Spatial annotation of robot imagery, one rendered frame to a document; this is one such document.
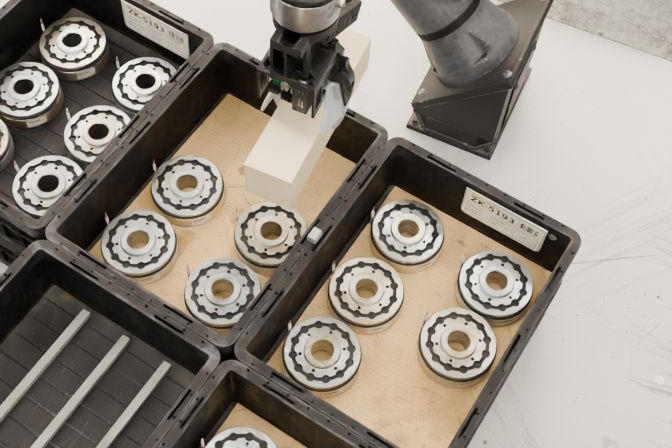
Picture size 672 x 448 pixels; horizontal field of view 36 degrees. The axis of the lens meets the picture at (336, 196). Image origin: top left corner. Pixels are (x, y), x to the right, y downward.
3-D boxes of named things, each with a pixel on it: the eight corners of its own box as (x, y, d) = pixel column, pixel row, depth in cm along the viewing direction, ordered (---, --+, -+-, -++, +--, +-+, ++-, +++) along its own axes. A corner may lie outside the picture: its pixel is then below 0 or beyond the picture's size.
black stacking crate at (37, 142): (74, 5, 172) (61, -44, 162) (221, 87, 164) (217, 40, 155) (-102, 174, 154) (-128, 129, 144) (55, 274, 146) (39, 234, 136)
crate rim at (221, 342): (220, 48, 156) (219, 37, 154) (392, 141, 149) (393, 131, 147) (42, 243, 138) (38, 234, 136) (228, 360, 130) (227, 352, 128)
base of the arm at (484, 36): (457, 31, 176) (424, -13, 172) (531, 9, 166) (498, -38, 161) (425, 95, 169) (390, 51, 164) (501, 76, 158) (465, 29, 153)
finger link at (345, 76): (320, 103, 125) (303, 52, 118) (326, 92, 126) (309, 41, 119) (356, 110, 123) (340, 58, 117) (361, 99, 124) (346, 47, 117)
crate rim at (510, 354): (392, 141, 149) (394, 131, 147) (582, 244, 141) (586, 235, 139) (228, 360, 130) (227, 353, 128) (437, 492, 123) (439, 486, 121)
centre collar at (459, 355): (453, 318, 140) (454, 316, 139) (484, 340, 138) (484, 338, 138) (432, 344, 138) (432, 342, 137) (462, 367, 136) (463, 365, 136)
